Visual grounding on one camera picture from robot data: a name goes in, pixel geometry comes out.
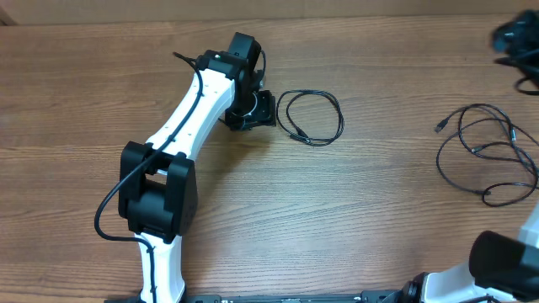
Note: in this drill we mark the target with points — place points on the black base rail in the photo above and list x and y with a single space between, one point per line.
295 298

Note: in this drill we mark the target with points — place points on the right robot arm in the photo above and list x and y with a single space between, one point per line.
499 268

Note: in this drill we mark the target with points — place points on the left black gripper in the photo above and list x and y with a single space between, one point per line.
266 114

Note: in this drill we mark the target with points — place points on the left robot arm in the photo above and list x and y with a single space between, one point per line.
158 194

